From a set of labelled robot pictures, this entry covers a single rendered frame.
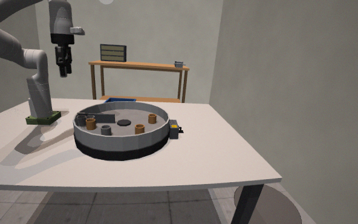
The bronze bushing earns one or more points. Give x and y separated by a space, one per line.
139 128
152 118
91 125

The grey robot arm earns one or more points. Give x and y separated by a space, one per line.
10 49

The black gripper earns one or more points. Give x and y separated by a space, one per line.
63 52

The blue shallow tray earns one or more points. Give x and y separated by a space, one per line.
113 99

